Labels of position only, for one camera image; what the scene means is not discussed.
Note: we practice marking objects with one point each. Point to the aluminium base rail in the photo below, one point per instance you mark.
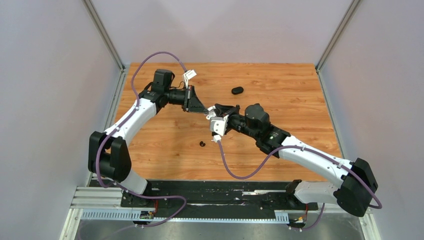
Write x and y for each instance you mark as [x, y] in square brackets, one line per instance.
[212, 206]

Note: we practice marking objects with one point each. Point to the white earbud charging case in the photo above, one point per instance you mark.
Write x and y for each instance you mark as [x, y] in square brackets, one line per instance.
[212, 113]

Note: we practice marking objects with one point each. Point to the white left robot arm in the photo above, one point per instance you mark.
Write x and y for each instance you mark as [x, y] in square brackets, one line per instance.
[108, 151]

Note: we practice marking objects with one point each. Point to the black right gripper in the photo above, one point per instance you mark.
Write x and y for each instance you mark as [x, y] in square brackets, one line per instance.
[221, 111]

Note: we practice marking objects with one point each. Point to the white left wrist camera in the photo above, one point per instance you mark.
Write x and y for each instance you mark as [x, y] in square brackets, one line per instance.
[187, 75]

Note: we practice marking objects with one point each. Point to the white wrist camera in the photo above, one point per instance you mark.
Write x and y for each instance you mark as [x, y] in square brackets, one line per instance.
[187, 75]
[218, 125]

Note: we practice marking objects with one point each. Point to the white earbud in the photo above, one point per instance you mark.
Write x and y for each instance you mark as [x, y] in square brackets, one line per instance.
[216, 138]

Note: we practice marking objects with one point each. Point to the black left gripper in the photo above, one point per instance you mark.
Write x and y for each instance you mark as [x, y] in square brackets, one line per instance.
[193, 104]

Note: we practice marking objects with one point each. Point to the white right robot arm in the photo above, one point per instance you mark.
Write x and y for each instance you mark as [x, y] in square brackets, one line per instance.
[349, 184]

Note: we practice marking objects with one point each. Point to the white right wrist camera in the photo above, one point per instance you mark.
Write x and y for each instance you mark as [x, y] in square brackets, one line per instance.
[218, 125]

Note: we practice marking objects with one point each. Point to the black earbud case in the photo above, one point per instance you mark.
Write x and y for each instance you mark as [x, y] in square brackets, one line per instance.
[237, 90]

